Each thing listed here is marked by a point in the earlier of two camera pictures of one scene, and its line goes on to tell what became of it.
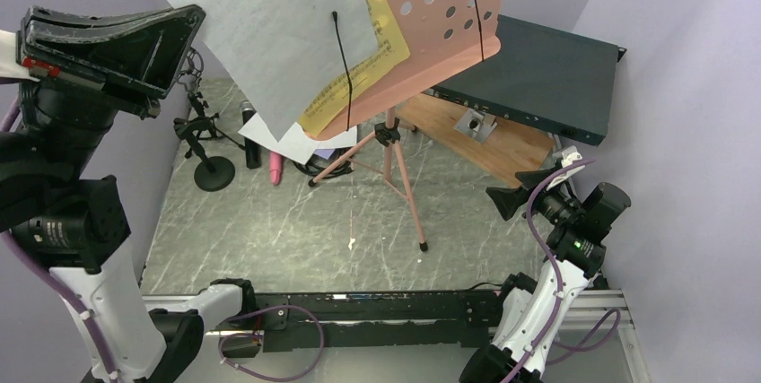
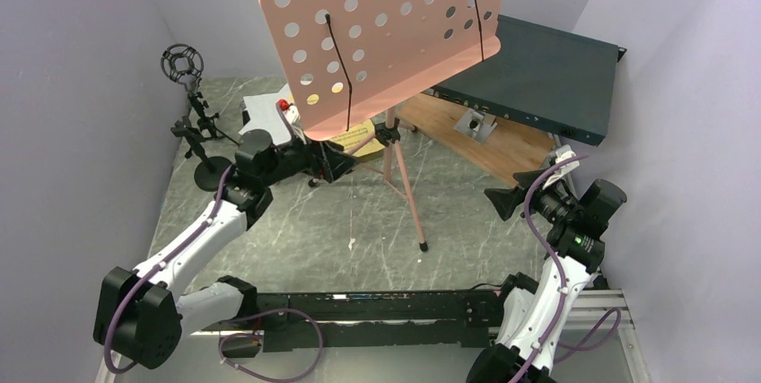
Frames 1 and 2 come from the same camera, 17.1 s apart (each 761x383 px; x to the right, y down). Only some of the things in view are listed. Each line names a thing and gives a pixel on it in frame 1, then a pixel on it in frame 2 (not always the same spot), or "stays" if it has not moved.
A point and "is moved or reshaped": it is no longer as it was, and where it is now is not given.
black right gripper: x=508 y=200 stays
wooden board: x=511 y=147 stays
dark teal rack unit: x=558 y=80 stays
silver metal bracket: x=476 y=125 stays
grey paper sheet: x=269 y=23 is moved or reshaped
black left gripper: x=142 y=48 to x=326 y=160
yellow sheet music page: x=391 y=40 to x=357 y=134
